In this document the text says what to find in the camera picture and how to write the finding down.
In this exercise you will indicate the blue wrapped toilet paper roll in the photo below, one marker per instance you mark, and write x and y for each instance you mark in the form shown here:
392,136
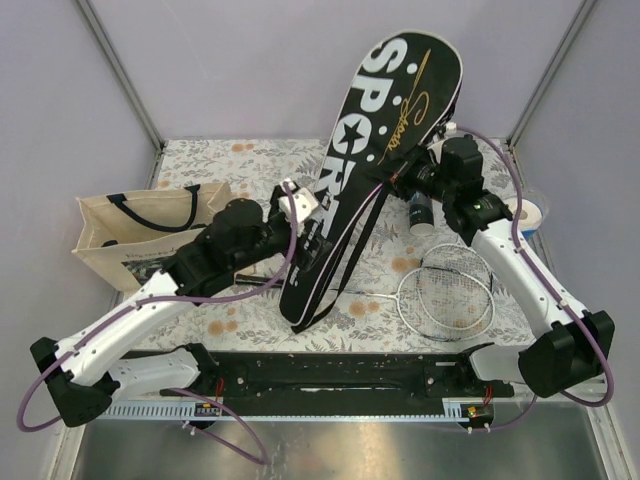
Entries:
531,218

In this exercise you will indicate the black shuttlecock tube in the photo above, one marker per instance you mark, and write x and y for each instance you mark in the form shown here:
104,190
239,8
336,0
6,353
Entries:
421,215

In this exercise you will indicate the floral table mat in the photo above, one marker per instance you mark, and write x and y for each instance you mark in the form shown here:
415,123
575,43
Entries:
364,319

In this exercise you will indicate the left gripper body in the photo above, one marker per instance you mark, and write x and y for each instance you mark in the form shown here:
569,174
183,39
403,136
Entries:
279,227

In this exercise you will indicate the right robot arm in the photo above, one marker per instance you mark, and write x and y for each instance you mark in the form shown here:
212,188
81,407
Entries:
571,343

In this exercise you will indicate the black sport racket cover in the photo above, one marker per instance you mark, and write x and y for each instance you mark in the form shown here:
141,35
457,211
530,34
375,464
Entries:
403,92

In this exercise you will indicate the white racket black handle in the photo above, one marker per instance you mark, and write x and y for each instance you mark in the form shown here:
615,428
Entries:
459,258
444,303

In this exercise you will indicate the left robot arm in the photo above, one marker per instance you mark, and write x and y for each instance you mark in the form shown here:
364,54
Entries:
85,372

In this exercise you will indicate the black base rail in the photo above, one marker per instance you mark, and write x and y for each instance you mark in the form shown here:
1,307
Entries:
344,380

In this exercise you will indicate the beige canvas tote bag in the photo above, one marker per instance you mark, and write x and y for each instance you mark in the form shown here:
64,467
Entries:
126,236

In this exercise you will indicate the white slotted cable duct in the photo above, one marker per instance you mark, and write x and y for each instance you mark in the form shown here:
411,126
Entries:
433,411

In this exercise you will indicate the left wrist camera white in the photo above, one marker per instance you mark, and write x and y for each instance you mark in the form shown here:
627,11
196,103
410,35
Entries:
297,203

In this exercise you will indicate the white racket black handle front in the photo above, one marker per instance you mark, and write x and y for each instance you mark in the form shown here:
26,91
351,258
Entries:
444,303

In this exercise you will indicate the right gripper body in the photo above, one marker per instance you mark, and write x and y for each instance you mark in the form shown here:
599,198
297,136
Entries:
415,173

